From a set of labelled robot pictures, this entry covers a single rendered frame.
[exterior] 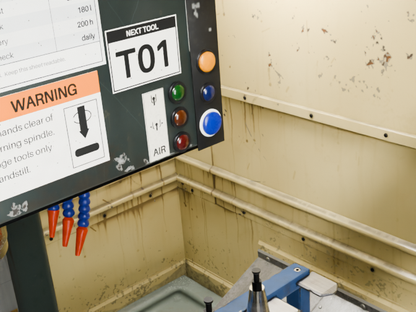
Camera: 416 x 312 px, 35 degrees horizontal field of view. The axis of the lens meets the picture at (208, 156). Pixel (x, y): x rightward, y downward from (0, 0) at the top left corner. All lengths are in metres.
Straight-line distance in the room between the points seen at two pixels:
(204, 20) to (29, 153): 0.26
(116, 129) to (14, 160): 0.12
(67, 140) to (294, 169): 1.15
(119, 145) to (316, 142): 1.02
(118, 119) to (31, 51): 0.13
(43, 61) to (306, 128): 1.13
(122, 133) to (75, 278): 1.41
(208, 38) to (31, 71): 0.24
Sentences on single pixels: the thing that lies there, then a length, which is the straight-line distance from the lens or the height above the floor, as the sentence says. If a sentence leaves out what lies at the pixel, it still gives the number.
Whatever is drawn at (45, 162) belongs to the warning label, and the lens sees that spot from 0.71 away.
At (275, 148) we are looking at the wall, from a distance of 1.83.
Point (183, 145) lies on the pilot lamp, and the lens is 0.81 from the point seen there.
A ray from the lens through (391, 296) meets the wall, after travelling 1.77.
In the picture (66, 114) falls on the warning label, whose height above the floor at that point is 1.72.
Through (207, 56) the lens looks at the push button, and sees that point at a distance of 0.80.
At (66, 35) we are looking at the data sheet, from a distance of 0.70.
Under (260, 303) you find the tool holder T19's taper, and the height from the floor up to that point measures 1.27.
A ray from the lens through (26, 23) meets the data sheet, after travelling 0.67.
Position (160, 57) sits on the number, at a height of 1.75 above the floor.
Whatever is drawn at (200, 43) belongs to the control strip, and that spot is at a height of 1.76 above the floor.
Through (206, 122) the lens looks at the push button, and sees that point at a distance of 0.82.
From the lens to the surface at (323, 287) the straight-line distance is 1.27.
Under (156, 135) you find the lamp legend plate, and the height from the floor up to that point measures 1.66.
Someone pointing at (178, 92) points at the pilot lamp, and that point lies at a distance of 0.78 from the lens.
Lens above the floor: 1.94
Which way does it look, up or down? 23 degrees down
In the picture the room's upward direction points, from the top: 4 degrees counter-clockwise
